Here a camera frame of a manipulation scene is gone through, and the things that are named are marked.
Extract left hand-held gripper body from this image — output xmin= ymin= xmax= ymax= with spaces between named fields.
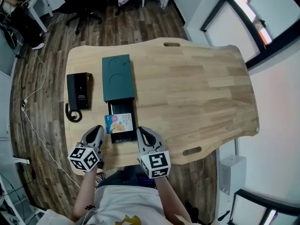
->
xmin=67 ymin=138 xmax=105 ymax=173

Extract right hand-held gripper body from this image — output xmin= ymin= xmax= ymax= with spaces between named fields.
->
xmin=138 ymin=141 xmax=171 ymax=179

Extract black container drawer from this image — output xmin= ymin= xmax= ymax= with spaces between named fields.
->
xmin=107 ymin=99 xmax=138 ymax=144

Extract small blue and white package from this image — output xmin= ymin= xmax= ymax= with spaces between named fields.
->
xmin=104 ymin=112 xmax=134 ymax=135

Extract dark green container sleeve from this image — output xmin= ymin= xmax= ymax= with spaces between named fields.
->
xmin=101 ymin=53 xmax=135 ymax=103

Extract person's right forearm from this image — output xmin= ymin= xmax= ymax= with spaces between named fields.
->
xmin=154 ymin=176 xmax=193 ymax=223

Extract person's left forearm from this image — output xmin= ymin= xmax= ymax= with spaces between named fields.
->
xmin=71 ymin=165 xmax=99 ymax=222

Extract person's blue trousers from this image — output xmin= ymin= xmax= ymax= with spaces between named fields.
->
xmin=96 ymin=165 xmax=157 ymax=190

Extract black desk telephone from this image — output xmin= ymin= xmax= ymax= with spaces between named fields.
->
xmin=66 ymin=72 xmax=93 ymax=112

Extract person's white shirt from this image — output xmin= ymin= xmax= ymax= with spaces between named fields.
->
xmin=35 ymin=185 xmax=207 ymax=225

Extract white shelf rack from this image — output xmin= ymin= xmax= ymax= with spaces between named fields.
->
xmin=0 ymin=172 xmax=46 ymax=225

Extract black office chair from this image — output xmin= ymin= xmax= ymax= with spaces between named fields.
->
xmin=55 ymin=0 xmax=104 ymax=35

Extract white desk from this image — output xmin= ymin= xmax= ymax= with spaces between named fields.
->
xmin=25 ymin=0 xmax=54 ymax=33

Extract black coiled telephone cord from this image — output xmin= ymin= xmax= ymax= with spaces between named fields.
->
xmin=65 ymin=102 xmax=83 ymax=123

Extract white floor cable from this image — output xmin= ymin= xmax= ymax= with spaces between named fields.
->
xmin=21 ymin=51 xmax=82 ymax=189

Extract white wall box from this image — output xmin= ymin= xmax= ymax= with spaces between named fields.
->
xmin=218 ymin=155 xmax=247 ymax=196

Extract black floor cable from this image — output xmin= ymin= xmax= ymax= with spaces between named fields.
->
xmin=14 ymin=54 xmax=27 ymax=90

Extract black window frame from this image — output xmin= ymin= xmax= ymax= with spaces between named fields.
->
xmin=200 ymin=0 xmax=300 ymax=70

